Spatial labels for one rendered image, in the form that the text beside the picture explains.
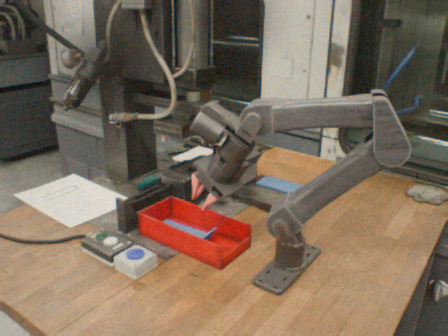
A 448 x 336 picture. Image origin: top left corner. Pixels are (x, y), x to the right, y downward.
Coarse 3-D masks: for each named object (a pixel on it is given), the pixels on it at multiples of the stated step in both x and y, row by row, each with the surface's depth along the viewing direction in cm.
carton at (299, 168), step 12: (264, 156) 140; (276, 156) 146; (288, 156) 143; (300, 156) 141; (312, 156) 138; (264, 168) 136; (276, 168) 134; (288, 168) 131; (300, 168) 129; (312, 168) 139; (324, 168) 137; (288, 180) 132; (300, 180) 130
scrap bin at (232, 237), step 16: (160, 208) 108; (176, 208) 111; (192, 208) 107; (144, 224) 102; (160, 224) 99; (192, 224) 109; (208, 224) 106; (224, 224) 102; (240, 224) 99; (160, 240) 100; (176, 240) 97; (192, 240) 94; (208, 240) 102; (224, 240) 102; (240, 240) 101; (192, 256) 95; (208, 256) 92; (224, 256) 91
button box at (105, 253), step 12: (24, 240) 99; (36, 240) 99; (48, 240) 99; (60, 240) 100; (84, 240) 96; (96, 240) 95; (120, 240) 96; (96, 252) 94; (108, 252) 91; (120, 252) 93; (108, 264) 92
